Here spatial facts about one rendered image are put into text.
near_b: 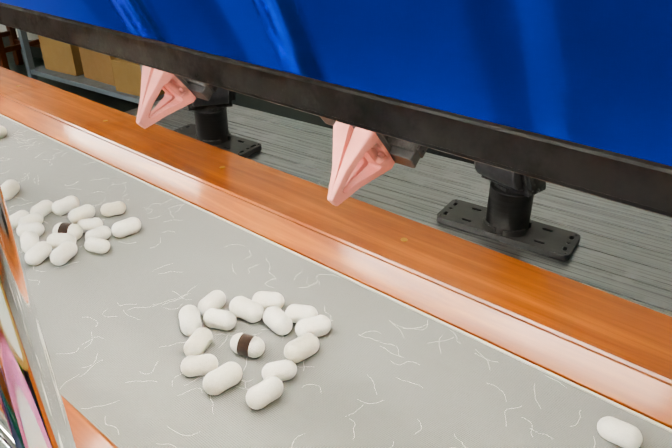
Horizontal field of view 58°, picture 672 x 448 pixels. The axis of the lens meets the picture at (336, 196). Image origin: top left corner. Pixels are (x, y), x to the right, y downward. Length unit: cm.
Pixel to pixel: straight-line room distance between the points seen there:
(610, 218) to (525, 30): 81
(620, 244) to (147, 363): 67
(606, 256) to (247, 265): 50
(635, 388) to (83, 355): 49
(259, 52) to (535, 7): 12
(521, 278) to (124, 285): 43
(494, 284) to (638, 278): 29
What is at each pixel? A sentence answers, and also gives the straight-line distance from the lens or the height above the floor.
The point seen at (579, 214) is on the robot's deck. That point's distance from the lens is 102.
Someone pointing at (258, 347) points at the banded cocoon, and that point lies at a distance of 57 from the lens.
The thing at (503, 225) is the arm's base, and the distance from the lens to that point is 90.
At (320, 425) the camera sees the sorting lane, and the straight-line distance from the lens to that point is 53.
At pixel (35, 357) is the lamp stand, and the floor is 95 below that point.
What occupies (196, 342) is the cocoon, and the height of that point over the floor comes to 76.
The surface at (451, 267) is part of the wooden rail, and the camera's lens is 66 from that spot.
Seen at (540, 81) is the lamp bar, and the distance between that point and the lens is 22.
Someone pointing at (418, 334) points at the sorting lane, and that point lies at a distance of 61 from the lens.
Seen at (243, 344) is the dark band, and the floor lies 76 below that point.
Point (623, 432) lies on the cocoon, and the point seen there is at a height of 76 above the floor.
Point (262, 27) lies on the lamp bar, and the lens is 29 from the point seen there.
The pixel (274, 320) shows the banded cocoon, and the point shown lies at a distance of 59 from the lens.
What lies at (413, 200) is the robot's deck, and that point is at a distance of 99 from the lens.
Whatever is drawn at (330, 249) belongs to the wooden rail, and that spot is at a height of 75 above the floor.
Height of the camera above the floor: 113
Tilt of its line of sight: 28 degrees down
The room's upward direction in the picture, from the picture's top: straight up
